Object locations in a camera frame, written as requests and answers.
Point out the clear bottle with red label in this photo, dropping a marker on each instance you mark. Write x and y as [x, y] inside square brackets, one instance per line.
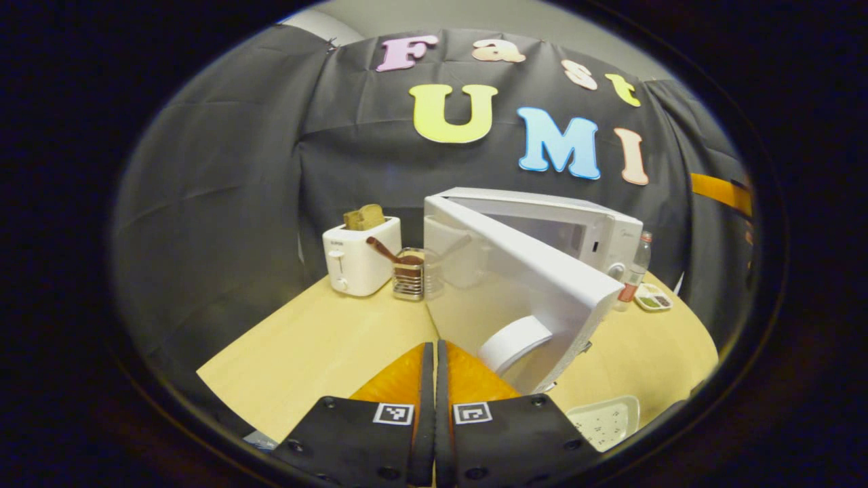
[634, 278]

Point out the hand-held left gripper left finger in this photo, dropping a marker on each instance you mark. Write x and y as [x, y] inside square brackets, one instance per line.
[352, 440]

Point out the brown bread slice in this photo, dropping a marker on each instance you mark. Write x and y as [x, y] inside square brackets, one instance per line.
[365, 217]

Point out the white microwave oven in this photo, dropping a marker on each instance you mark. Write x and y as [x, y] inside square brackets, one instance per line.
[529, 285]

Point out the brown wooden spoon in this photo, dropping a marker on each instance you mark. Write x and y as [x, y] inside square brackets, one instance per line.
[386, 251]

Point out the orange strip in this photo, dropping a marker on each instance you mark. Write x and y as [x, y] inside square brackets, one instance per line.
[722, 193]

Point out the white toaster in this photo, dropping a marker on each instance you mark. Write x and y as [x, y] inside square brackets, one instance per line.
[359, 264]

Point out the white divided dish of beans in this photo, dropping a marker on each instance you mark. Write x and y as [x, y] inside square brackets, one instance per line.
[654, 298]

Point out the metal mesh holder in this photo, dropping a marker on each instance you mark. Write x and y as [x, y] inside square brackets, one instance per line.
[408, 285]

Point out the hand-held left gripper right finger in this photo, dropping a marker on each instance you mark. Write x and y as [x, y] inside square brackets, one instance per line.
[515, 440]

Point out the black backdrop cloth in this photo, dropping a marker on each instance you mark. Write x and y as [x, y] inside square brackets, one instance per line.
[224, 203]

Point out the pale green tray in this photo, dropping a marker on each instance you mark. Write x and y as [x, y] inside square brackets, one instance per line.
[607, 420]

